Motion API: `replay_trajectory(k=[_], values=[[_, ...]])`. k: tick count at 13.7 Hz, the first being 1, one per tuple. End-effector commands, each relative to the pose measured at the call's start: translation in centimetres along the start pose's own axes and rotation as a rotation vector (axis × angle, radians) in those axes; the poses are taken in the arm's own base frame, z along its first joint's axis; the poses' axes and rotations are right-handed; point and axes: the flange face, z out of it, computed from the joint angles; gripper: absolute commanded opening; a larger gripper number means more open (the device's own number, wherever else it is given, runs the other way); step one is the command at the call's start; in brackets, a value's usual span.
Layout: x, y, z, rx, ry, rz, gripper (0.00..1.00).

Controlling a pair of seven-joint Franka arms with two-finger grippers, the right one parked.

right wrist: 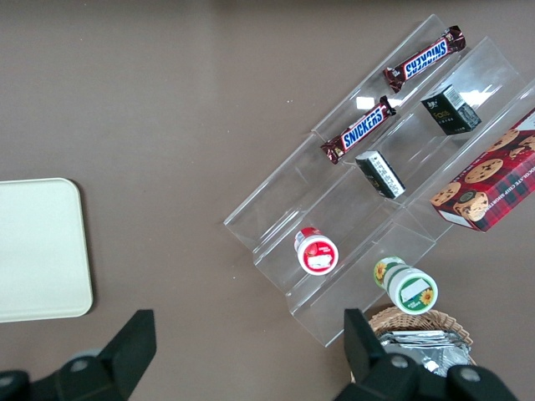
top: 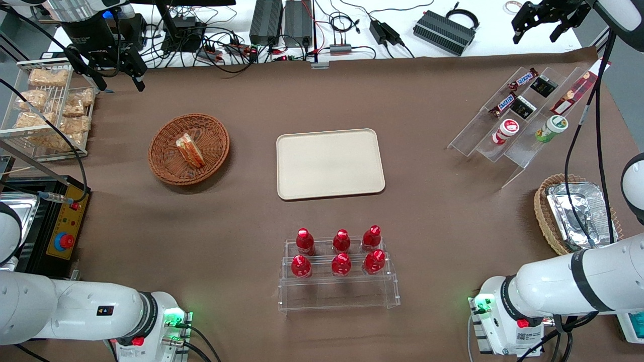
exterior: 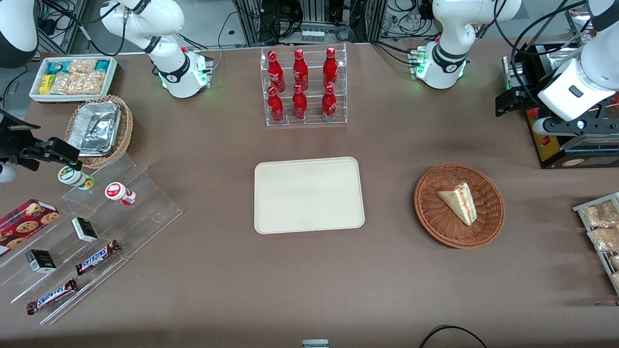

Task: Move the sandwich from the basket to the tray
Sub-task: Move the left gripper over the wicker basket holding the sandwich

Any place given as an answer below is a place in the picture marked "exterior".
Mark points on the triangular sandwich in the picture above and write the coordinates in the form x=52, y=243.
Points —
x=459, y=203

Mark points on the clear acrylic stepped display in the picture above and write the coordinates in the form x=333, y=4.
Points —
x=145, y=212

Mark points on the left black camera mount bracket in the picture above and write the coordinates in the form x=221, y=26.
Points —
x=597, y=126

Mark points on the large clear cracker bag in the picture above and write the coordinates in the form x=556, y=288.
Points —
x=80, y=83

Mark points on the red cookie box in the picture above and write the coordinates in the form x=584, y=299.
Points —
x=24, y=224

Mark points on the red label yogurt bottle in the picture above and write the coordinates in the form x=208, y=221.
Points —
x=118, y=192

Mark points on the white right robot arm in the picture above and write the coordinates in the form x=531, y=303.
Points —
x=169, y=72

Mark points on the beige plastic tray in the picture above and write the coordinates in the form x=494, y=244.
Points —
x=300, y=193

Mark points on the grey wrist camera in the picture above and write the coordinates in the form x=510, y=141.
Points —
x=7, y=173
x=540, y=127

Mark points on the white power strip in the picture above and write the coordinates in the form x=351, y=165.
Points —
x=313, y=35

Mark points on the red cola bottle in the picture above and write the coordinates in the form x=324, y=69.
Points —
x=275, y=70
x=275, y=106
x=300, y=104
x=300, y=67
x=330, y=65
x=329, y=104

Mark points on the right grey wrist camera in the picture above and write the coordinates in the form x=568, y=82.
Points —
x=7, y=173

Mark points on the small black box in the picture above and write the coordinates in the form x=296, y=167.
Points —
x=41, y=261
x=85, y=229

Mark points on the brown round wicker basket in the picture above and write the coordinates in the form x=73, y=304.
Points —
x=435, y=220

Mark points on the aluminium foil container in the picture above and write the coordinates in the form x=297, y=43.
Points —
x=94, y=128

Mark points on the teal snack packet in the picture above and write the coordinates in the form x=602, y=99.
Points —
x=102, y=65
x=55, y=67

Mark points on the white rectangular snack bin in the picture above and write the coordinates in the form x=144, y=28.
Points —
x=35, y=94

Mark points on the light wicker basket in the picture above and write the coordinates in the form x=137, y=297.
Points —
x=126, y=130

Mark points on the green label yogurt bottle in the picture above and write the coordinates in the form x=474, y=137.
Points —
x=75, y=177

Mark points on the black hot dog warmer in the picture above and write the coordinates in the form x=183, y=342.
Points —
x=551, y=147

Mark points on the yellow snack packet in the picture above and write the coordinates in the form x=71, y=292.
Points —
x=46, y=84

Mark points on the metal snack tray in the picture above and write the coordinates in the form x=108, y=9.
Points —
x=580, y=209

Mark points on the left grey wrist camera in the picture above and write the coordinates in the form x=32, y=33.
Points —
x=540, y=127

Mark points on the aluminium frame rack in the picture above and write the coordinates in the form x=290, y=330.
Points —
x=251, y=19

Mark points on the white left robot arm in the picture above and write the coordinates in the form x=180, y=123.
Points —
x=445, y=29

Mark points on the snickers chocolate bar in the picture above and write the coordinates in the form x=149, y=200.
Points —
x=96, y=257
x=52, y=296

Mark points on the right black camera mount bracket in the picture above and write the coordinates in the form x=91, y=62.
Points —
x=30, y=154

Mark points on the small clear cracker bag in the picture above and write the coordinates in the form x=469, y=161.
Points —
x=82, y=65

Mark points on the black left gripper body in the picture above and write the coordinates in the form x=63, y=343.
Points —
x=528, y=93

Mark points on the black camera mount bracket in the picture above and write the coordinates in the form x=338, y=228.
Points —
x=597, y=126
x=30, y=154

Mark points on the clear acrylic bottle rack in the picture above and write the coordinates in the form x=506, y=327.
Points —
x=313, y=99

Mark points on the clear bag of crackers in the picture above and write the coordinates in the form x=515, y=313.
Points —
x=604, y=239
x=599, y=215

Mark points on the grey device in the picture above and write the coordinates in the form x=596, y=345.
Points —
x=315, y=344

